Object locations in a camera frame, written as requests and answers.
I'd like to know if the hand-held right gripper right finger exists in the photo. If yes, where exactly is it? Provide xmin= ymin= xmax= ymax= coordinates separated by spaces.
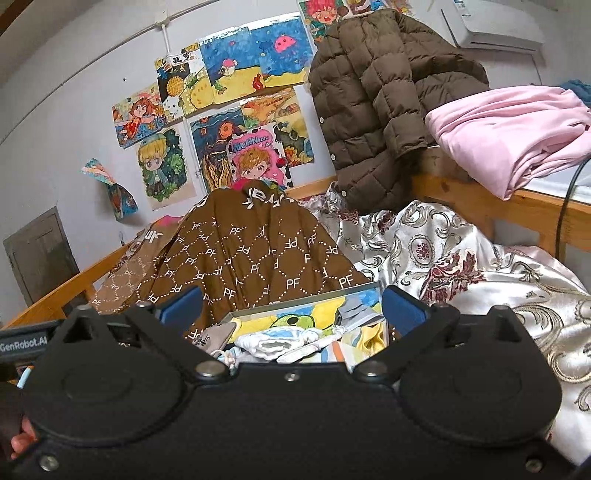
xmin=353 ymin=285 xmax=520 ymax=384

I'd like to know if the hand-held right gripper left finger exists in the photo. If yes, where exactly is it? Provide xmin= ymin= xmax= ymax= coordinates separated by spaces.
xmin=65 ymin=285 xmax=232 ymax=383

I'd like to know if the beige drawstring bag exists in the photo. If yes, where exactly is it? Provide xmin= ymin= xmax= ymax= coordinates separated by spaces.
xmin=194 ymin=320 xmax=238 ymax=356

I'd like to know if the light grey cloth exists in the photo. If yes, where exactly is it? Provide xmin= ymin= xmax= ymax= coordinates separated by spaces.
xmin=339 ymin=295 xmax=384 ymax=330

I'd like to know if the yellow blue striped towel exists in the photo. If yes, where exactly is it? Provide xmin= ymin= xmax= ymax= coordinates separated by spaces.
xmin=323 ymin=337 xmax=365 ymax=370

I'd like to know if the white blue-print pouch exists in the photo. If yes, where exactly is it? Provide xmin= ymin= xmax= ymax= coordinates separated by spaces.
xmin=235 ymin=325 xmax=347 ymax=363

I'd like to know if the grey shallow box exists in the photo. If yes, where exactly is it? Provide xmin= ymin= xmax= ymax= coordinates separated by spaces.
xmin=217 ymin=281 xmax=389 ymax=365

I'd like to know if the person's left hand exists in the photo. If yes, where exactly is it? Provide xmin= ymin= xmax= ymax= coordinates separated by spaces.
xmin=9 ymin=415 xmax=41 ymax=460

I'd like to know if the tan letter-patterned cloth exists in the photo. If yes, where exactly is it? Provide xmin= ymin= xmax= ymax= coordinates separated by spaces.
xmin=90 ymin=226 xmax=185 ymax=315

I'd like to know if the silver floral satin quilt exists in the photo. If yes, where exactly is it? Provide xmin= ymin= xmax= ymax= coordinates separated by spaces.
xmin=307 ymin=182 xmax=591 ymax=467

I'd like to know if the brown letter-patterned blanket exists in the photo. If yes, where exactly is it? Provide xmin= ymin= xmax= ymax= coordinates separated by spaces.
xmin=148 ymin=182 xmax=375 ymax=342

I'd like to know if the cartoon alien towel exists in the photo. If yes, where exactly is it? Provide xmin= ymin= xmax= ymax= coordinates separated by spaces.
xmin=235 ymin=295 xmax=384 ymax=365

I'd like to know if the curled blue paper sheet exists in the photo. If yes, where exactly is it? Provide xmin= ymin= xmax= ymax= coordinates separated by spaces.
xmin=81 ymin=158 xmax=139 ymax=221

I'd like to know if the pink folded cloth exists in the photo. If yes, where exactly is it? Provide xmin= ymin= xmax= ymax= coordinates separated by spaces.
xmin=425 ymin=85 xmax=591 ymax=201

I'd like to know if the brown puffer jacket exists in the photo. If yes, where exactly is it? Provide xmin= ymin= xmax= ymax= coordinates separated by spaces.
xmin=308 ymin=9 xmax=490 ymax=215

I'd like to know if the blue cloth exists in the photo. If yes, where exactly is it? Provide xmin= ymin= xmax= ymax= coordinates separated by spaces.
xmin=566 ymin=79 xmax=591 ymax=107

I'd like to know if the white air conditioner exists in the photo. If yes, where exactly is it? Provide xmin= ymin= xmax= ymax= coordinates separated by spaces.
xmin=441 ymin=0 xmax=546 ymax=49

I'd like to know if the grey wall panel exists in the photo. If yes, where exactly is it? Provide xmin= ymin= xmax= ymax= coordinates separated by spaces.
xmin=4 ymin=207 xmax=81 ymax=308

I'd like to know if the wooden bed frame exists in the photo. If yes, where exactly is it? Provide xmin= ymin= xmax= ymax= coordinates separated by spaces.
xmin=0 ymin=173 xmax=591 ymax=333

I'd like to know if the black cable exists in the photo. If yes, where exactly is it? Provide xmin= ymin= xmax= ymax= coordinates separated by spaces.
xmin=554 ymin=157 xmax=591 ymax=259

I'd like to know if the cluster of cartoon wall drawings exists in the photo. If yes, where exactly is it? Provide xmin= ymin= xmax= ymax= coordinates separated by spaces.
xmin=112 ymin=0 xmax=414 ymax=210

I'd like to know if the white wall pipe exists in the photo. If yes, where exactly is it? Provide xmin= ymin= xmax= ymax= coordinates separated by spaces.
xmin=152 ymin=9 xmax=185 ymax=61

